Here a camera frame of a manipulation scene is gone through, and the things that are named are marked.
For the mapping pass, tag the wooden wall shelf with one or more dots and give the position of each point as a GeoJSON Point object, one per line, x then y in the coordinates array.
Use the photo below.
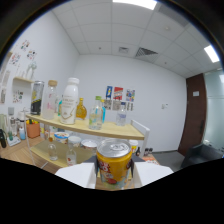
{"type": "Point", "coordinates": [24, 79]}

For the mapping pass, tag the clear bottle green cap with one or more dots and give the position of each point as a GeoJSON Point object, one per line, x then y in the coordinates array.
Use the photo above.
{"type": "Point", "coordinates": [95, 116]}

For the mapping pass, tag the blue white wall poster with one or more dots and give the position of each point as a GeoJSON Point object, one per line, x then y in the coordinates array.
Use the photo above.
{"type": "Point", "coordinates": [130, 95]}

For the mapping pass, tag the orange basket with fruit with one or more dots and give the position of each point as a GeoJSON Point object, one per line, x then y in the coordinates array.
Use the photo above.
{"type": "Point", "coordinates": [33, 130]}

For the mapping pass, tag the black chair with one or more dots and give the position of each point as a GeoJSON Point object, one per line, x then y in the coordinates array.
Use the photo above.
{"type": "Point", "coordinates": [203, 155]}

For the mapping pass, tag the small black bottle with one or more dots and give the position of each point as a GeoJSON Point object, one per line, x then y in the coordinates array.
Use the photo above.
{"type": "Point", "coordinates": [138, 152]}

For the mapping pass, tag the two-tier wooden shelf rack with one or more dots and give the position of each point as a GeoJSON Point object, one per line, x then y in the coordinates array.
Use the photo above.
{"type": "Point", "coordinates": [110, 130]}

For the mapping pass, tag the ceiling air vent grille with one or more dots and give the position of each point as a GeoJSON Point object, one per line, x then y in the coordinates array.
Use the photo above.
{"type": "Point", "coordinates": [146, 53]}

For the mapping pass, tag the small light blue bottle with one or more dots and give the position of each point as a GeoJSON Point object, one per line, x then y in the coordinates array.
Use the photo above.
{"type": "Point", "coordinates": [103, 111]}

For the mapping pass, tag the blue rimmed bowl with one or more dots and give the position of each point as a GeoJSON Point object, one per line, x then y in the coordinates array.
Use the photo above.
{"type": "Point", "coordinates": [61, 137]}

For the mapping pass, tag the black kettle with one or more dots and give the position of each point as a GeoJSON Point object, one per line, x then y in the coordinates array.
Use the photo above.
{"type": "Point", "coordinates": [2, 138]}

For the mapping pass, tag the clear bottle orange cap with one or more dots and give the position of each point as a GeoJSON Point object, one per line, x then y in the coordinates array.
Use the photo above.
{"type": "Point", "coordinates": [52, 151]}

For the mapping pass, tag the brown wooden door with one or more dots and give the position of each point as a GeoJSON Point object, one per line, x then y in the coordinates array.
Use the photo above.
{"type": "Point", "coordinates": [193, 113]}

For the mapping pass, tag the tall black yellow can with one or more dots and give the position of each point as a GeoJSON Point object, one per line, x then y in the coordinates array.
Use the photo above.
{"type": "Point", "coordinates": [37, 98]}

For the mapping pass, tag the clear bottle blue cap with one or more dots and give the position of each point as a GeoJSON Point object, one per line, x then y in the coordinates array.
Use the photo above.
{"type": "Point", "coordinates": [121, 116]}

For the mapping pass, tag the round amber liquid bottle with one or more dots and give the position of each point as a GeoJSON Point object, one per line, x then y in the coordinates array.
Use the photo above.
{"type": "Point", "coordinates": [81, 111]}

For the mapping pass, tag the small teal liquid bottle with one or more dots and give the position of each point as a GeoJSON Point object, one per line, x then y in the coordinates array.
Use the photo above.
{"type": "Point", "coordinates": [60, 106]}

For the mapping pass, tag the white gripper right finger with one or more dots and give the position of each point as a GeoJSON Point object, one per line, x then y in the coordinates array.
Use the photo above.
{"type": "Point", "coordinates": [150, 173]}

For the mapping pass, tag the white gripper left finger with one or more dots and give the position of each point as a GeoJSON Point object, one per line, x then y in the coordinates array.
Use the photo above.
{"type": "Point", "coordinates": [80, 175]}

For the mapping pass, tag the white kitchen scale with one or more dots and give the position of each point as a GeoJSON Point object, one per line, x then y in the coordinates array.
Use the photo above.
{"type": "Point", "coordinates": [14, 141]}

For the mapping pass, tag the large white bottle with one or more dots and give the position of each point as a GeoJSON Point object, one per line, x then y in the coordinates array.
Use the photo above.
{"type": "Point", "coordinates": [69, 103]}

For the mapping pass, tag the light blue small container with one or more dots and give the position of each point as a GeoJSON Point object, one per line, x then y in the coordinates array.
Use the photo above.
{"type": "Point", "coordinates": [22, 134]}

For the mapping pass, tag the yellow drink can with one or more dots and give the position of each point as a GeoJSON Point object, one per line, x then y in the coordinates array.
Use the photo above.
{"type": "Point", "coordinates": [114, 163]}

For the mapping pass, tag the red wall poster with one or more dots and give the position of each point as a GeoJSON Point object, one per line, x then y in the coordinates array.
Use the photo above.
{"type": "Point", "coordinates": [118, 93]}

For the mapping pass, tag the yellow bottle white cap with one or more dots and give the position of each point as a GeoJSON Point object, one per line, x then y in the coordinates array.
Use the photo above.
{"type": "Point", "coordinates": [133, 146]}

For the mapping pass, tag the glass jar with cork lid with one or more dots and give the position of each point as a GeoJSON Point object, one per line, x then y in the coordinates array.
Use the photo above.
{"type": "Point", "coordinates": [50, 100]}

